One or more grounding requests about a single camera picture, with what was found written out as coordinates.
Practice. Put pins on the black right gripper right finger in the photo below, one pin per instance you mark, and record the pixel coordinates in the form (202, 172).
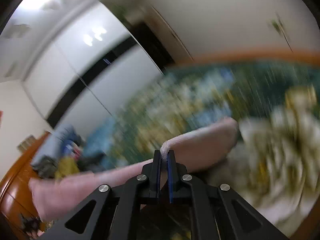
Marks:
(175, 172)

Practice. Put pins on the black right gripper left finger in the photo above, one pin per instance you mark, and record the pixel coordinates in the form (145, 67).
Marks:
(153, 176)

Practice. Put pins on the pink fleece garment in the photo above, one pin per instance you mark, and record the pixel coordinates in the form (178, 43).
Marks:
(196, 150)

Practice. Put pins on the olive green knitted sweater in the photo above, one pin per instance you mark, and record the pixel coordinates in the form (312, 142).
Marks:
(66, 167)

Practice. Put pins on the green floral bed blanket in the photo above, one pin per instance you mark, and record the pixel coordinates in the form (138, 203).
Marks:
(275, 163)

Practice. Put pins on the white black sliding wardrobe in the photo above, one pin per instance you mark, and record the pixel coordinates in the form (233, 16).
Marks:
(80, 76)

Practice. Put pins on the orange wooden bed frame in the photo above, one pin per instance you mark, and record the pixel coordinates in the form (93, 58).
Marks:
(16, 197)

